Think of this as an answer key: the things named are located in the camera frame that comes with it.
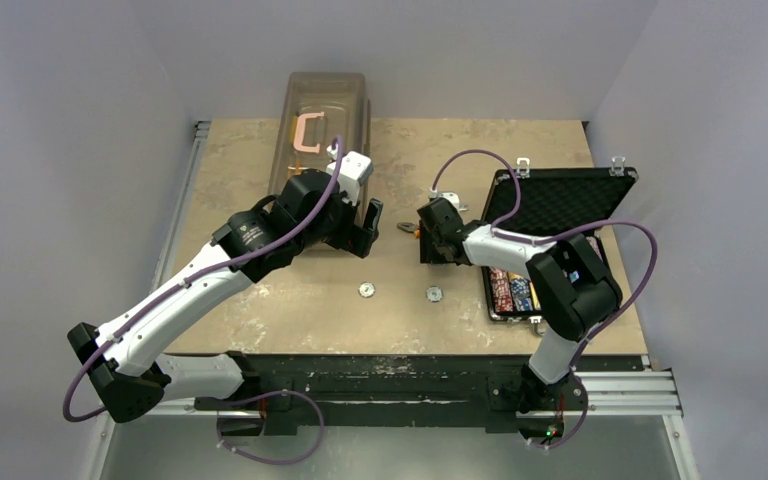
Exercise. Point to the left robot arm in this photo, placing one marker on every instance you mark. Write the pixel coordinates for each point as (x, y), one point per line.
(125, 358)

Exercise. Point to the black metal table frame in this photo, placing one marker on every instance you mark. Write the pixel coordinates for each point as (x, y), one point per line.
(414, 391)

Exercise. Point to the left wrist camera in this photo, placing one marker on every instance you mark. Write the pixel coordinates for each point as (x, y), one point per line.
(352, 172)

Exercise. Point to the orange black pliers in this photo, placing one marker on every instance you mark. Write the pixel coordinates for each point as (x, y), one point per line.
(408, 227)

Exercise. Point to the translucent brown storage box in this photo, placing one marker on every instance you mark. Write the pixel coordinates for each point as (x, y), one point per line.
(318, 108)

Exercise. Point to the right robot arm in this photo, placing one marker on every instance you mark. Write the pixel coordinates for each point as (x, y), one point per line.
(576, 290)

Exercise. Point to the red green chip row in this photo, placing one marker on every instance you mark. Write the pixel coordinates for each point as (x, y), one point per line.
(501, 295)

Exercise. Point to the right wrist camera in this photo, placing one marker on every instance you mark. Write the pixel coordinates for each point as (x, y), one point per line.
(450, 196)

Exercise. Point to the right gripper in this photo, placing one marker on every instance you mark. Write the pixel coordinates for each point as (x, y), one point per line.
(433, 240)

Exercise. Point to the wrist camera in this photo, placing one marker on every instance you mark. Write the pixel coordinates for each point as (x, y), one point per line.
(352, 172)
(450, 196)

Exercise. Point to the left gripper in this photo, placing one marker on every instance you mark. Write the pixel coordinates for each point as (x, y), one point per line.
(359, 238)

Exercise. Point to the white poker chip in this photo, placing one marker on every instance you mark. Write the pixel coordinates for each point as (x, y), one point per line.
(366, 290)
(434, 294)

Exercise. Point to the yellow green chip row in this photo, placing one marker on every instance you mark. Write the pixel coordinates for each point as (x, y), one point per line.
(520, 293)

